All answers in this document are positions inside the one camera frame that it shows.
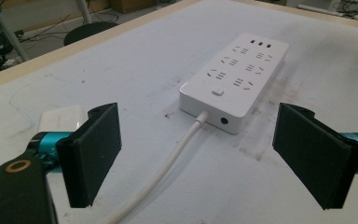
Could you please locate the cardboard box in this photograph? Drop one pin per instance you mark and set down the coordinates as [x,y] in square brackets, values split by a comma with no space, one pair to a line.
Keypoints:
[132,5]

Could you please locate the white power strip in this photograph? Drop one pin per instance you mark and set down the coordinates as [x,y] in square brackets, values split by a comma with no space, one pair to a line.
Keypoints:
[234,79]

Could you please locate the white charger plug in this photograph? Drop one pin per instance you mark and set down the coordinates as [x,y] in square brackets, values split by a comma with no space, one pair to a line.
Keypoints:
[62,118]

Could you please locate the black round stool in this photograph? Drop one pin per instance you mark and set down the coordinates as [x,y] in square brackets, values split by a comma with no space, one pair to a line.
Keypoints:
[87,31]

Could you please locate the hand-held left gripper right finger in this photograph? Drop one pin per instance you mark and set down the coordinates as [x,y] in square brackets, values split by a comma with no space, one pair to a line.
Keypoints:
[313,152]

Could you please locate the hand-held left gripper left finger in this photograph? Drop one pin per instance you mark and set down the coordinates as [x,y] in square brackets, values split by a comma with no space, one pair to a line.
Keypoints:
[88,155]

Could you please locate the white metal stand leg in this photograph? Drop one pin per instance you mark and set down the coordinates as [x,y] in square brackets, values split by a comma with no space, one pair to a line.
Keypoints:
[84,11]
[6,31]

